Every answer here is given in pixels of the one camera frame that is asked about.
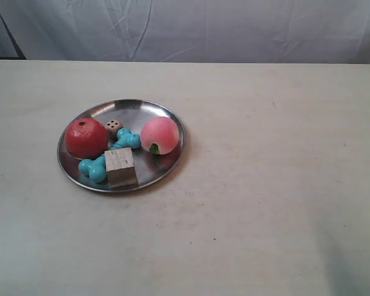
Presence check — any pink toy peach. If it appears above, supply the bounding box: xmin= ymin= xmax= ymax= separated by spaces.
xmin=140 ymin=117 xmax=179 ymax=155

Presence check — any round metal plate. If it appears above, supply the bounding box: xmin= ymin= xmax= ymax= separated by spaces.
xmin=57 ymin=99 xmax=187 ymax=194

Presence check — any wooden cube block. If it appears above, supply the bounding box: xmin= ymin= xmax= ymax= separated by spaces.
xmin=104 ymin=147 xmax=138 ymax=188

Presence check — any small wooden die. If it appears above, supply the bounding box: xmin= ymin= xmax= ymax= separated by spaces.
xmin=105 ymin=120 xmax=123 ymax=140

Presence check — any turquoise toy bone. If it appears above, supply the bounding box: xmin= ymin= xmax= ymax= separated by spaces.
xmin=78 ymin=128 xmax=141 ymax=183

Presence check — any red toy apple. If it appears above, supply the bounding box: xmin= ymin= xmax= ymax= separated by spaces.
xmin=65 ymin=118 xmax=109 ymax=159

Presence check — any white backdrop curtain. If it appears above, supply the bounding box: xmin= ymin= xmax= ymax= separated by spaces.
xmin=0 ymin=1 xmax=370 ymax=64

